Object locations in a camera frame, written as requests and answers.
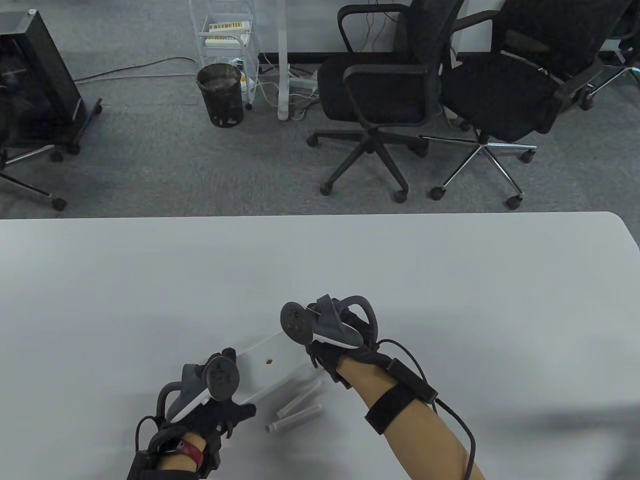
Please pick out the person's left hand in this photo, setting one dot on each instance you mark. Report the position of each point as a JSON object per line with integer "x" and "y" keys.
{"x": 220, "y": 415}

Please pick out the person's right hand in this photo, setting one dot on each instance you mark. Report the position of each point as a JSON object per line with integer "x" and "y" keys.
{"x": 325, "y": 357}

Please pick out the grey hand controller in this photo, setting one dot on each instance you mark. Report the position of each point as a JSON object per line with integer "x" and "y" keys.
{"x": 222, "y": 380}
{"x": 297, "y": 325}

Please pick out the white Hanoi Tower plate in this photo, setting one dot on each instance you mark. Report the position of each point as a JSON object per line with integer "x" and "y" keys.
{"x": 280, "y": 357}

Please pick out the white Hanoi Tower peg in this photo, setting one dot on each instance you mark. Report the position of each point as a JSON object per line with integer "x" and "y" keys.
{"x": 295, "y": 419}
{"x": 302, "y": 397}

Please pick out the person's right forearm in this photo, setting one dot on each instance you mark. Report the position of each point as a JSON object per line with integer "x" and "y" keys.
{"x": 430, "y": 450}

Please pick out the person's left forearm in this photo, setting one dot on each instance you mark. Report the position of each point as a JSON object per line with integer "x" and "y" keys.
{"x": 192, "y": 440}

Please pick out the black forearm battery box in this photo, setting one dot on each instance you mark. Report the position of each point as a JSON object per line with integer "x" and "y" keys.
{"x": 412, "y": 380}

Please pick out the red wrist watch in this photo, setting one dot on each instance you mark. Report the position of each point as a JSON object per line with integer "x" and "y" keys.
{"x": 192, "y": 455}

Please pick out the white power strip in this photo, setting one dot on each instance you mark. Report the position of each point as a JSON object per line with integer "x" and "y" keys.
{"x": 302, "y": 84}

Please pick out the black mesh waste bin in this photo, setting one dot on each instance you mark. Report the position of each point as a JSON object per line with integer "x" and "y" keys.
{"x": 220, "y": 95}

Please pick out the black office chair chrome base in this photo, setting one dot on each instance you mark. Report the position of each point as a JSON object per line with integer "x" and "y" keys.
{"x": 500, "y": 100}

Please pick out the white yellow-print box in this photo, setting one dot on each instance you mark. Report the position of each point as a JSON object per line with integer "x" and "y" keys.
{"x": 225, "y": 41}
{"x": 227, "y": 26}

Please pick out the black cabinet on wheels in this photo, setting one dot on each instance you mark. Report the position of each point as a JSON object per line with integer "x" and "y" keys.
{"x": 35, "y": 80}

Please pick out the dark office chair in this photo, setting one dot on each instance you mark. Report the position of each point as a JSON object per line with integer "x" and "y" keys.
{"x": 631, "y": 50}

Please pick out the white table leg post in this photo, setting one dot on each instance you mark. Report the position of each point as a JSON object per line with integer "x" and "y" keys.
{"x": 283, "y": 60}

